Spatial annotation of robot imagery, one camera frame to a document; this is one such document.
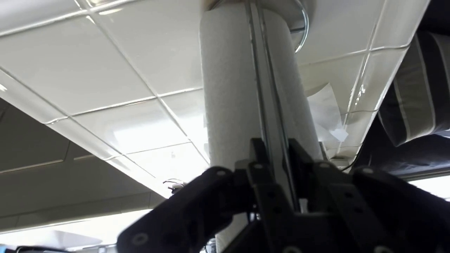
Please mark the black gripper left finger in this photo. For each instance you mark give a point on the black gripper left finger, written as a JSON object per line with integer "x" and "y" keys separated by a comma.
{"x": 259, "y": 156}

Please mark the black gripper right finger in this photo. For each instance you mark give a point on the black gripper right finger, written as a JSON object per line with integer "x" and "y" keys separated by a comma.
{"x": 299, "y": 158}

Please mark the white paper towel roll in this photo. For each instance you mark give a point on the white paper towel roll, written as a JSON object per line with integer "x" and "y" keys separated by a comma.
{"x": 252, "y": 84}

